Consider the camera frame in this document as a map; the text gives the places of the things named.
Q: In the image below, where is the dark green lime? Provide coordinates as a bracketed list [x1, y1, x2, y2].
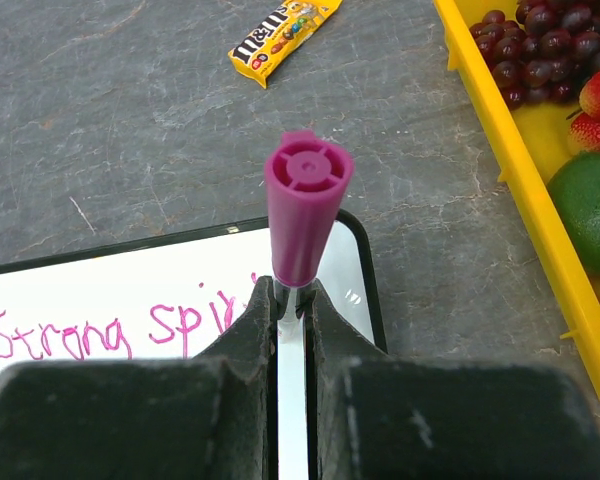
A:
[547, 152, 600, 277]

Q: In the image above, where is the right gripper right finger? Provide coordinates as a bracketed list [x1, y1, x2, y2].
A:
[305, 285, 600, 479]

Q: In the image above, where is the yellow candy packet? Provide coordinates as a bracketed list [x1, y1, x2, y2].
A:
[228, 0, 342, 89]

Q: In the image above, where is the pink whiteboard marker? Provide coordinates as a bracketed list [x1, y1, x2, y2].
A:
[263, 129, 356, 480]

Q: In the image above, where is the white whiteboard black frame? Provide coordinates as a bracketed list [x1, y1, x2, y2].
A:
[0, 208, 389, 396]

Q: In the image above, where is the purple grape bunch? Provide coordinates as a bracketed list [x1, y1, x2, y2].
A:
[469, 1, 600, 110]

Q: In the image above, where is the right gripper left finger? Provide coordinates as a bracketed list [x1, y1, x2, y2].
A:
[0, 276, 278, 479]

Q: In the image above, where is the yellow plastic tray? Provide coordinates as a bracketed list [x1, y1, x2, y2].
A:
[432, 0, 600, 421]

